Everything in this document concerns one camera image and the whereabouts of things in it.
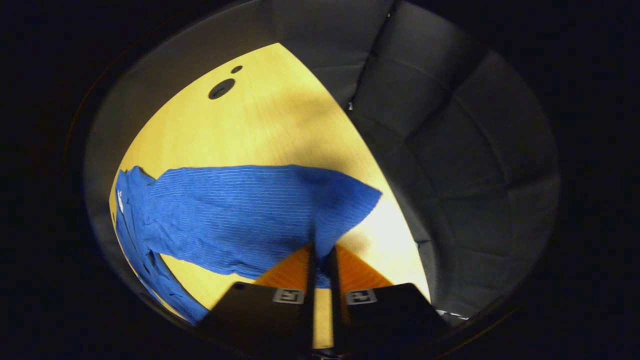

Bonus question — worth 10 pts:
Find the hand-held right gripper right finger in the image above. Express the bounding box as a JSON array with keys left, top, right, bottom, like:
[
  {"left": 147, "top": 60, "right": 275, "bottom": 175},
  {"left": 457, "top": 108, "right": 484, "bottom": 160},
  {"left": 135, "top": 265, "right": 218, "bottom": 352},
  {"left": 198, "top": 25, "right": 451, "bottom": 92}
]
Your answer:
[{"left": 327, "top": 245, "right": 451, "bottom": 357}]

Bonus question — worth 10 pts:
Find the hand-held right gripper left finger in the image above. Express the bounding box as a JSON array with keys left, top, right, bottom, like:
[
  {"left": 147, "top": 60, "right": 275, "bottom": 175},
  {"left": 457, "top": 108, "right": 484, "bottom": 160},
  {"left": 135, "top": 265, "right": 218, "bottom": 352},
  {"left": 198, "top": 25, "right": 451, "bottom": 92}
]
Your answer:
[{"left": 197, "top": 243, "right": 317, "bottom": 357}]

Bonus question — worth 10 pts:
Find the blue knit garment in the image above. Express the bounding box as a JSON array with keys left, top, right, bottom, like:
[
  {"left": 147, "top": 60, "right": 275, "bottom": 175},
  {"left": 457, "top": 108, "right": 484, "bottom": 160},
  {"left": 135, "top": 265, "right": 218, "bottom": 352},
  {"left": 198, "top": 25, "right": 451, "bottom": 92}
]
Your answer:
[{"left": 114, "top": 164, "right": 383, "bottom": 325}]

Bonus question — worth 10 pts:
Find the black backdrop cloth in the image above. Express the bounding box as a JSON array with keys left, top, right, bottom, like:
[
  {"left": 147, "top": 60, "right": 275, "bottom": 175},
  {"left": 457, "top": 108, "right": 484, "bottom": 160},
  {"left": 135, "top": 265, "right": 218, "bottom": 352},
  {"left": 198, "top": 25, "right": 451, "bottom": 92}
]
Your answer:
[{"left": 82, "top": 0, "right": 561, "bottom": 331}]

